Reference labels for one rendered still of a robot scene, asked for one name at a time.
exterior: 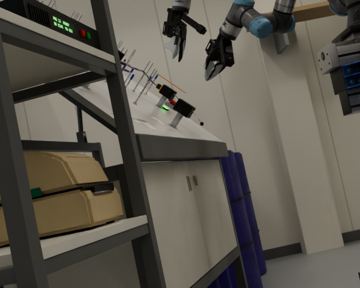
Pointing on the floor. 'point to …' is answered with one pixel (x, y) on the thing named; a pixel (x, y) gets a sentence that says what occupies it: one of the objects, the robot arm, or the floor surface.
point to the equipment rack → (53, 39)
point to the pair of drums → (242, 226)
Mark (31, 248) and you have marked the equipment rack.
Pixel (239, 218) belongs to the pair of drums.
